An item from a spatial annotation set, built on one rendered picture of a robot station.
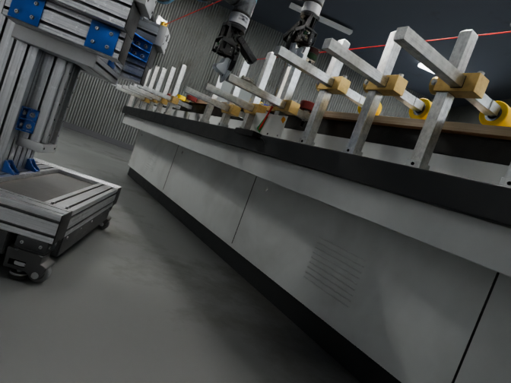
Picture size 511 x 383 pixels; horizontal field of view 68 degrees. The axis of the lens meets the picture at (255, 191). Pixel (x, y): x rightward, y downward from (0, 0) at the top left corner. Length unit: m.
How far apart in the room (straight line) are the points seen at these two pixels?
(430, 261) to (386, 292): 0.18
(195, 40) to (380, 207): 7.68
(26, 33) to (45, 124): 0.31
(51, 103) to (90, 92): 7.06
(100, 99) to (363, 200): 7.71
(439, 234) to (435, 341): 0.35
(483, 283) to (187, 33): 7.97
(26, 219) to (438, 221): 1.12
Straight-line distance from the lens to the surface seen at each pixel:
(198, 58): 8.51
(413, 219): 1.10
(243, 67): 2.16
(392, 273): 1.35
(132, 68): 1.81
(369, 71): 1.24
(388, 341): 1.36
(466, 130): 1.32
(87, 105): 8.65
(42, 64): 1.63
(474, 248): 1.02
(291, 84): 1.71
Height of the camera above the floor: 0.55
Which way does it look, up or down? 3 degrees down
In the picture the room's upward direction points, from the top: 20 degrees clockwise
